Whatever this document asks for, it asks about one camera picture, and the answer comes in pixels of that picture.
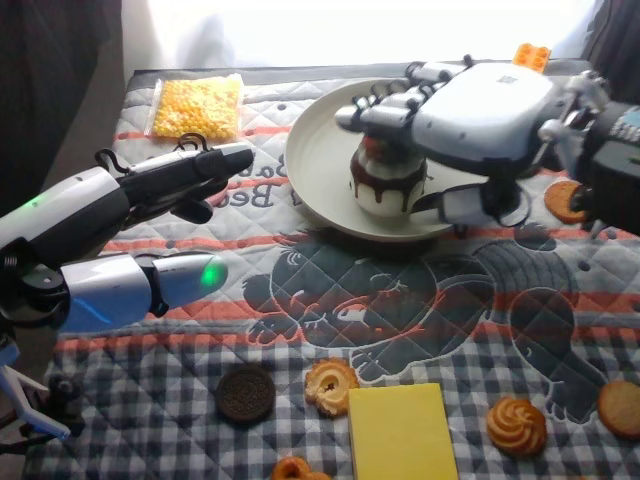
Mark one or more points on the orange toy building block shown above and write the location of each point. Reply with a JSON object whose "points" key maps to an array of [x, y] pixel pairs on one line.
{"points": [[532, 55]]}

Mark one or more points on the orange swirl cookie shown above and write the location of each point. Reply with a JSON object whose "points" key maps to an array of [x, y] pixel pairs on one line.
{"points": [[295, 470]]}

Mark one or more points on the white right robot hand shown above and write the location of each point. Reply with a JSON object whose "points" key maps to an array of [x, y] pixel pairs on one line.
{"points": [[485, 115]]}

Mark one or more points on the dark curtain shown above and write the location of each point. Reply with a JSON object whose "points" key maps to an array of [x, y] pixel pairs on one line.
{"points": [[55, 75], [617, 35]]}

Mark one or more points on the yellow sticky note pad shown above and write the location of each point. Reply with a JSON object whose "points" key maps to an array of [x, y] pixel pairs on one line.
{"points": [[400, 432]]}

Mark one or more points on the dark chocolate sandwich cookie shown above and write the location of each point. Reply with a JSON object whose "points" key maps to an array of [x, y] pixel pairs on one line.
{"points": [[245, 393]]}

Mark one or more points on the toy chocolate drip cake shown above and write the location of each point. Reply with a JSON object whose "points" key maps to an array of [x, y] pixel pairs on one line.
{"points": [[385, 185]]}

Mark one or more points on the white round plate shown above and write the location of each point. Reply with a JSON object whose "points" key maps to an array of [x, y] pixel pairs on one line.
{"points": [[320, 165]]}

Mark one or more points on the bag of yellow beads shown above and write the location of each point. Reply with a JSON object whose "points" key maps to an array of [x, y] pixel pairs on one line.
{"points": [[200, 105]]}

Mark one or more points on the round brown biscuit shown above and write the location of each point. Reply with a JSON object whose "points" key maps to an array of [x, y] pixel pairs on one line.
{"points": [[560, 200], [620, 407]]}

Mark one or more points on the grey quilt with bear print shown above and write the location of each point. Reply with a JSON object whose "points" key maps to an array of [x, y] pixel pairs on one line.
{"points": [[400, 310]]}

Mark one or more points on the swirl butter cookie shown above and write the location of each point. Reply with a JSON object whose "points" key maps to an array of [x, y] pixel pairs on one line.
{"points": [[330, 387], [515, 425]]}

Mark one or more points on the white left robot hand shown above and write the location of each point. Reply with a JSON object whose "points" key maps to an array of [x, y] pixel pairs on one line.
{"points": [[75, 210]]}

